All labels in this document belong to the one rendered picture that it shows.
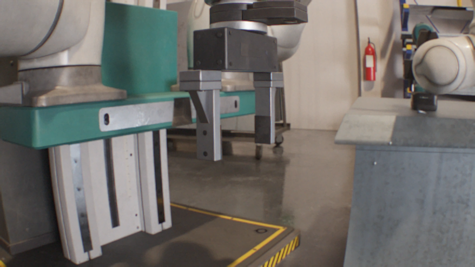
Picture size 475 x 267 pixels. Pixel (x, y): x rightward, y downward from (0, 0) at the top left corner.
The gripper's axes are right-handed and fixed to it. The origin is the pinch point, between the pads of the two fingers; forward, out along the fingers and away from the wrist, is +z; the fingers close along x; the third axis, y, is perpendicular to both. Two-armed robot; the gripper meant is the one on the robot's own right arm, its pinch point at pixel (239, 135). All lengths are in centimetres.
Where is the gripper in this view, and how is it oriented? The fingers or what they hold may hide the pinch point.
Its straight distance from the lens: 49.7
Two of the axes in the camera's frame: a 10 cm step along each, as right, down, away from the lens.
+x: -5.5, 1.1, -8.3
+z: 0.1, 9.9, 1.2
